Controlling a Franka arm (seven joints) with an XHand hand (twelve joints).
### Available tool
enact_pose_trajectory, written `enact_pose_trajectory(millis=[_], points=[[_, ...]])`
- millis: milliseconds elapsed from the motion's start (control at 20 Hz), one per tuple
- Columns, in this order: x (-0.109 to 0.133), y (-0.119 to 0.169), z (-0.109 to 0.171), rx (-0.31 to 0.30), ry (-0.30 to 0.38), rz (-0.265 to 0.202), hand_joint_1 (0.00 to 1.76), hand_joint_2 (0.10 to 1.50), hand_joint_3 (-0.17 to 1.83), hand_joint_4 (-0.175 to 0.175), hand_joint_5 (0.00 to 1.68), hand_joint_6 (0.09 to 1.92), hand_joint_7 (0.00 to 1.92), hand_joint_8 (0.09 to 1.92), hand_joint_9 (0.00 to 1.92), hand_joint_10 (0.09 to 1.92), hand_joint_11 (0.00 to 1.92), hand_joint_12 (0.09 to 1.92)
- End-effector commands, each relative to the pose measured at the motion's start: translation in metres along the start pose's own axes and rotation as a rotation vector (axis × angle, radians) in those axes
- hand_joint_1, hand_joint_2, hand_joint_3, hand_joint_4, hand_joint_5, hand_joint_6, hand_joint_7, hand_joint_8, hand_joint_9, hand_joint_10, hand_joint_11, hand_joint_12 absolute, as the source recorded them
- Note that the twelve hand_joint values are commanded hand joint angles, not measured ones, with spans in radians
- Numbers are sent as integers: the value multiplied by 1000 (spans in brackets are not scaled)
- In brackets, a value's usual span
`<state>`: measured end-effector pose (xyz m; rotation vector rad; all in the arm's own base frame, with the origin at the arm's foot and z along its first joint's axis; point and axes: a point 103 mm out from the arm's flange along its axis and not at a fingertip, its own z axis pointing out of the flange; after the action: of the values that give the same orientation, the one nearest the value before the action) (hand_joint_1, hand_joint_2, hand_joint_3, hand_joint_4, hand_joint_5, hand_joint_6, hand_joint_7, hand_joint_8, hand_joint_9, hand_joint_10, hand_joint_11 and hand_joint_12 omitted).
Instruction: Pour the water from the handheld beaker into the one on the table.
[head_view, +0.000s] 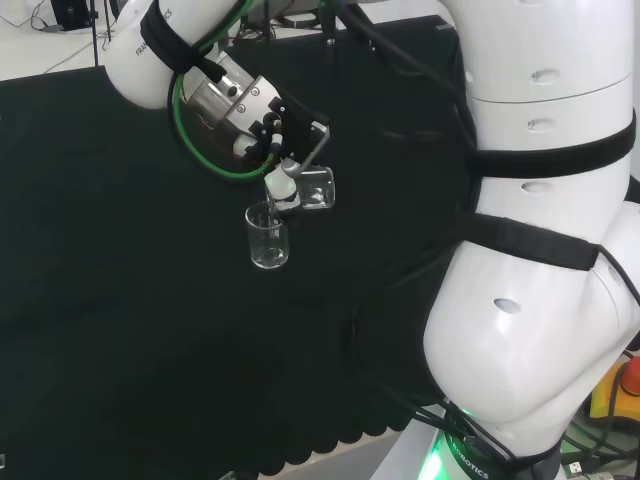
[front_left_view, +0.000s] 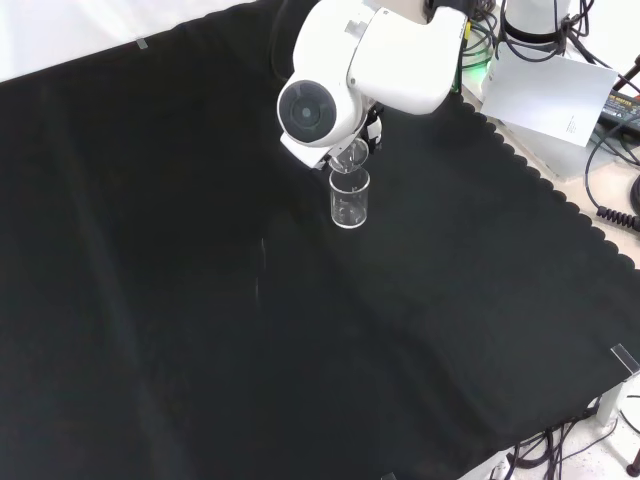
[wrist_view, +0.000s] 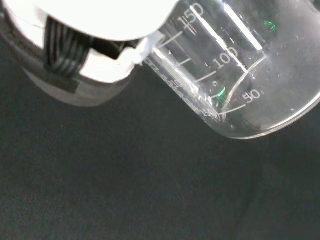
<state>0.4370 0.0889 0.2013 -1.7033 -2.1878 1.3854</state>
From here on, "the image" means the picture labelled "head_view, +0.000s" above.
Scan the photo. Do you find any black bench cloth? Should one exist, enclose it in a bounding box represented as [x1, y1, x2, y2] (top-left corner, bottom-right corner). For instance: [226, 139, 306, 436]
[0, 14, 484, 477]

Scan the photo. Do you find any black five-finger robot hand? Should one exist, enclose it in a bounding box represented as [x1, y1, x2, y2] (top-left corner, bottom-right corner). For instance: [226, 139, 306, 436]
[233, 92, 334, 217]

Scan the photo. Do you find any yellow stop button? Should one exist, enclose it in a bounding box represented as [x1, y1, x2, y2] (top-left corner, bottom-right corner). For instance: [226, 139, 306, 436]
[588, 355, 640, 432]

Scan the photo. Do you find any green cable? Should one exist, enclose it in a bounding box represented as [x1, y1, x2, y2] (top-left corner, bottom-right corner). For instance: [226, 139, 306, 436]
[168, 0, 282, 185]

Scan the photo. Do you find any clear glass beaker with spout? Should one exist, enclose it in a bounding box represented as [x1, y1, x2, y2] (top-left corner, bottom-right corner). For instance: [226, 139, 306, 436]
[244, 201, 293, 272]

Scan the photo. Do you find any small clear glass beaker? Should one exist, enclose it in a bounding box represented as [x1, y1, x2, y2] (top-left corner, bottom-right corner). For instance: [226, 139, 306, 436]
[294, 166, 337, 212]

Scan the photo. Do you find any thin black stand pole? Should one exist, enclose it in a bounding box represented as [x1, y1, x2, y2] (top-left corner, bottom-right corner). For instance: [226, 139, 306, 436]
[90, 0, 100, 68]

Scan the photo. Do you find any black box on floor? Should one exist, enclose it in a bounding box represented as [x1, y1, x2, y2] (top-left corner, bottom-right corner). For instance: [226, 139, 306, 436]
[49, 0, 94, 30]

